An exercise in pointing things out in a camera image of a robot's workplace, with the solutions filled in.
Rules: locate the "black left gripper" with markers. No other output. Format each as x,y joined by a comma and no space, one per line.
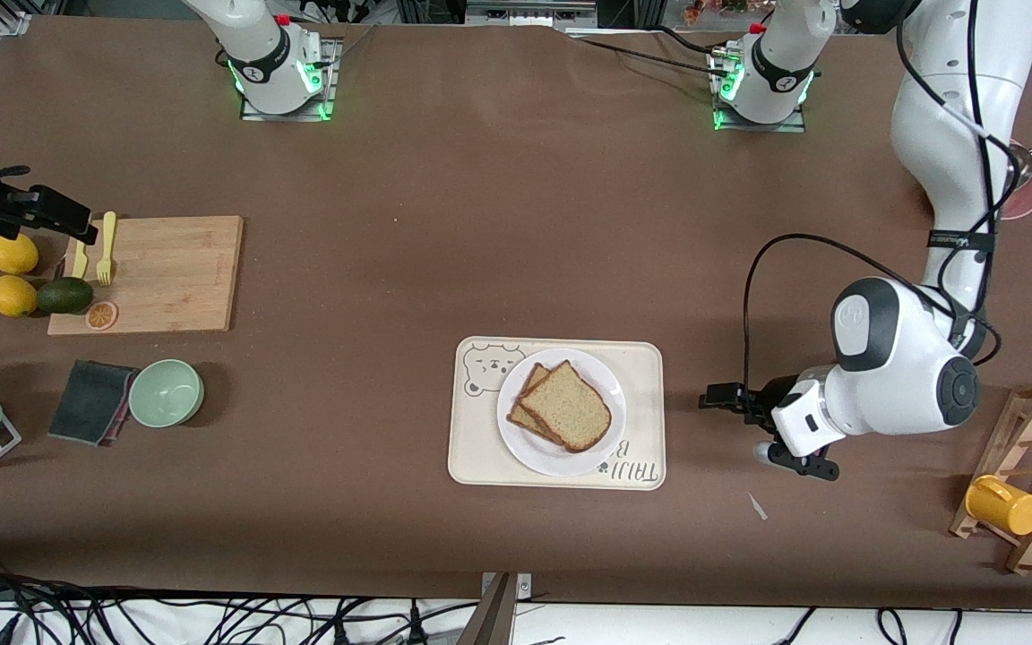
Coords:
769,398

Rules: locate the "brown bread slice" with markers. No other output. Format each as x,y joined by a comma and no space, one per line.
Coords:
520,417
570,408

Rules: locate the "white round plate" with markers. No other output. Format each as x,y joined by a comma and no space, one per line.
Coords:
561,461

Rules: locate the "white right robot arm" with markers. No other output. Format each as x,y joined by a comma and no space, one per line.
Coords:
258,54

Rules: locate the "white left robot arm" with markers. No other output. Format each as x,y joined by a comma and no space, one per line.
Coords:
901,385

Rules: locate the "yellow plastic knife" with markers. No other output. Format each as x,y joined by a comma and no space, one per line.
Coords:
80,260

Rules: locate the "yellow plastic fork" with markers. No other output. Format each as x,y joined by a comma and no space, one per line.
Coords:
107,255

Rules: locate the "yellow lemon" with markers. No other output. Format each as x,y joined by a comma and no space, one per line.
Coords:
12,296
14,257

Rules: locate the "dark green avocado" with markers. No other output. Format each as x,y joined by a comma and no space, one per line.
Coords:
65,296

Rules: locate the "orange fruit slice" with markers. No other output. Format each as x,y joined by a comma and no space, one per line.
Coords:
101,315

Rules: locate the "small grey tape scrap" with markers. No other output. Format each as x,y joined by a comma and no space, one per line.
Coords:
757,507

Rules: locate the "wooden cutting board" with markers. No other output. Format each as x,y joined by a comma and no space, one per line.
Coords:
153,278

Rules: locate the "dark grey sponge cloth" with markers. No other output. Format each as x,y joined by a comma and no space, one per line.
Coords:
90,401

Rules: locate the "pale green bowl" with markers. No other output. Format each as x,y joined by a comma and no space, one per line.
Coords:
166,393

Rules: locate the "beige bear print tray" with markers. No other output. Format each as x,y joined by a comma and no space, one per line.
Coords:
471,448

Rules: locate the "yellow cup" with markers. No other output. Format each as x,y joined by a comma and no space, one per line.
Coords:
1004,506

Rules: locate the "pink bowl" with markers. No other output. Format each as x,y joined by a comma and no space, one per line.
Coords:
1028,197

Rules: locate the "metal corner bracket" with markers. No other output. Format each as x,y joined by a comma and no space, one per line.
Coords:
12,23

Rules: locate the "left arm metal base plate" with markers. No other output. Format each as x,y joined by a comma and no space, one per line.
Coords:
794,125

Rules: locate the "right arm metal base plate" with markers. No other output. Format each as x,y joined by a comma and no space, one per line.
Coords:
330,90

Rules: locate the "grey metal camera bracket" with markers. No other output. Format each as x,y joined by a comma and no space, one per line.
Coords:
500,618

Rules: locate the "aluminium frame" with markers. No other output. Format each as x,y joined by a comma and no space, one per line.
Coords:
525,11

